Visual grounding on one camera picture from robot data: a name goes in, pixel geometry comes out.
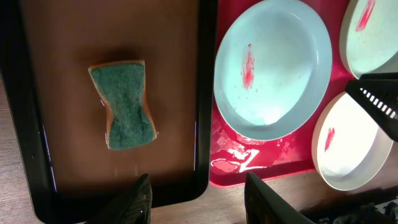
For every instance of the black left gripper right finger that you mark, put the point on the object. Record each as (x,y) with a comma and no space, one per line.
(264,206)

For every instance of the red plastic tray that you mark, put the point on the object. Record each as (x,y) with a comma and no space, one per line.
(233,155)

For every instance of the black brown tray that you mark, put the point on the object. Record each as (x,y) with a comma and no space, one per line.
(60,121)

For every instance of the green and yellow sponge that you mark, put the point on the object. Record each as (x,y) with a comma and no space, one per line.
(122,88)

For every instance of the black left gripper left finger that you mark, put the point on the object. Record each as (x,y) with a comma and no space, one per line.
(132,206)

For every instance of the white plate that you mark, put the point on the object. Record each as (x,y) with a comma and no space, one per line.
(348,146)

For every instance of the light blue plate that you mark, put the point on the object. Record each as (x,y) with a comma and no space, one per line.
(272,69)

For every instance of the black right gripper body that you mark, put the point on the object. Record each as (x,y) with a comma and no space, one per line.
(377,94)

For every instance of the pale green plate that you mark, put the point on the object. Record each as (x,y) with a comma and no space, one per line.
(368,37)

